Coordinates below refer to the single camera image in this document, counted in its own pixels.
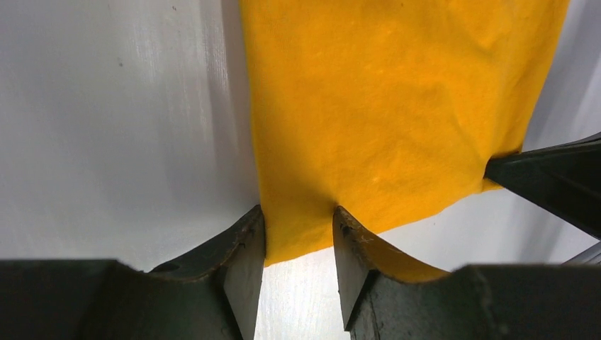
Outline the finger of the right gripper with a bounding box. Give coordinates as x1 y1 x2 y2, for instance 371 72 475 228
484 133 600 239

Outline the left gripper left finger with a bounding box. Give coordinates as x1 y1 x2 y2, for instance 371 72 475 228
1 206 266 339

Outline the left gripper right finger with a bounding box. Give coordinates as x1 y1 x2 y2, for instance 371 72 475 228
332 207 600 339

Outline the yellow t-shirt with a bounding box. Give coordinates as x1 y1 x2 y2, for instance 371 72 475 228
240 1 569 265

